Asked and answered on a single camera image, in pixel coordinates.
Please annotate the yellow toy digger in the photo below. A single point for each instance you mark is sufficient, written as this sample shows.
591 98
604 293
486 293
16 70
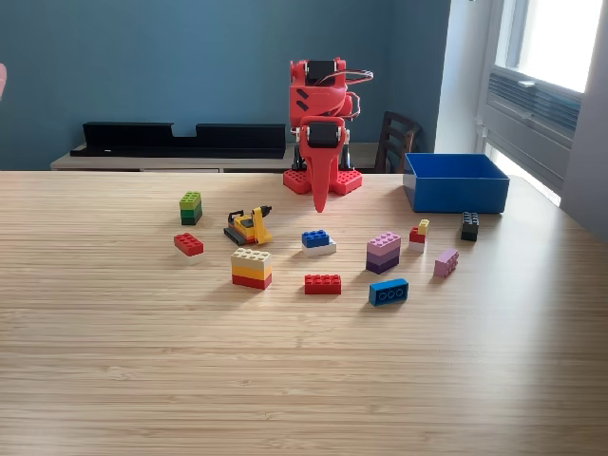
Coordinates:
249 228

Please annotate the purple brick stack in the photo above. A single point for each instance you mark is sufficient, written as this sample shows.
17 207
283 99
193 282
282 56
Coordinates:
382 254

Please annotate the blue lego brick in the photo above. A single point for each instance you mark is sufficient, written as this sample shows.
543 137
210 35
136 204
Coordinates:
388 293

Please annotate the red and white brick stack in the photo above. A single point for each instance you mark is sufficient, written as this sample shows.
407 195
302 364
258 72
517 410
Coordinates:
189 244

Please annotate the red lego brick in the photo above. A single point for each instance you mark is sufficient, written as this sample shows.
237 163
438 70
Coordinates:
323 285

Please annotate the blue plastic bin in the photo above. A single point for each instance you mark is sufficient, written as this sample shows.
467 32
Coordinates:
456 195

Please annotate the pink lego brick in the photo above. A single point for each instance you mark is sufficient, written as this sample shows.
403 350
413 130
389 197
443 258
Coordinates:
445 263

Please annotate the black lego brick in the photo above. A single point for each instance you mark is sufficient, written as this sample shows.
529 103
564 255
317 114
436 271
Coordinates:
469 228

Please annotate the person's hand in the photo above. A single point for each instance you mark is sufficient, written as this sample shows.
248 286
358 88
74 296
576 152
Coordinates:
2 81

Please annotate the black table clamp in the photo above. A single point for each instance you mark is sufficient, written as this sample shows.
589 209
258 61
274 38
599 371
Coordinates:
348 157
299 159

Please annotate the blue and white brick stack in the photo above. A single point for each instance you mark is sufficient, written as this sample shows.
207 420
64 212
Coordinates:
317 241

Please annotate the dark wooden chair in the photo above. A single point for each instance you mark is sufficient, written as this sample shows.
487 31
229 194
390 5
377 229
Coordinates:
396 138

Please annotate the red white yellow brick stack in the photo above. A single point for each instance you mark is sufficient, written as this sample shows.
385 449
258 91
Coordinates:
417 237

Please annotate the cream orange red brick stack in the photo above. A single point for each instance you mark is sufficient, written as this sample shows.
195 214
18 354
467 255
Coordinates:
251 271

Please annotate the green brick stack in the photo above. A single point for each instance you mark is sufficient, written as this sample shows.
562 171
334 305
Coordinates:
191 209

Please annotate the wooden sideboard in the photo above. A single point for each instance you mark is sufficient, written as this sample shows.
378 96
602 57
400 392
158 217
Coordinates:
142 163

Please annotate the black shelf tray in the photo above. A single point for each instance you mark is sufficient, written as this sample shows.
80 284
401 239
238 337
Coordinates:
142 142

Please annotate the grey window heater unit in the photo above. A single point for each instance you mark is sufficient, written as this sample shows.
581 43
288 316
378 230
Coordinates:
527 123

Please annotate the white window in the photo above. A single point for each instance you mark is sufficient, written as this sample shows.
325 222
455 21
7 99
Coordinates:
556 38

